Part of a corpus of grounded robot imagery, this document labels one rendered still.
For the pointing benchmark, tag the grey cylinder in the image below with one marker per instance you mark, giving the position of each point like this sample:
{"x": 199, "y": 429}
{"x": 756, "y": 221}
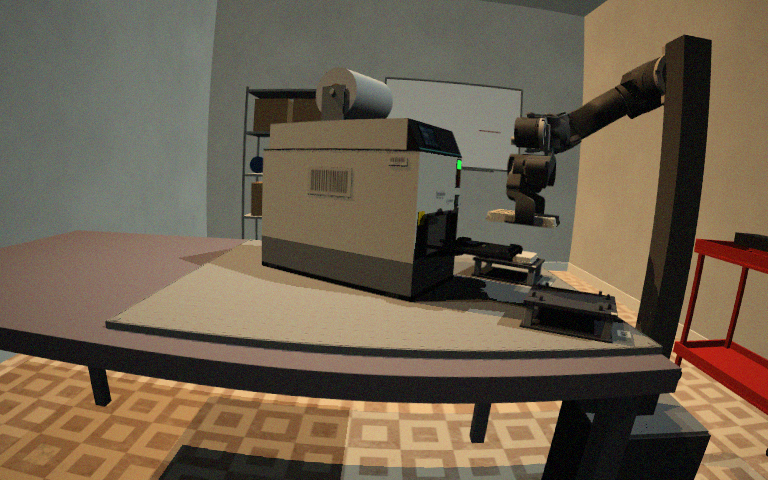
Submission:
{"x": 365, "y": 97}

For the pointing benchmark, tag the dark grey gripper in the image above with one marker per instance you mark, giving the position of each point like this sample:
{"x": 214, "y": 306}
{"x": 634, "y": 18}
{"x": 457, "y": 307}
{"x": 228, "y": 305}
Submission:
{"x": 534, "y": 170}

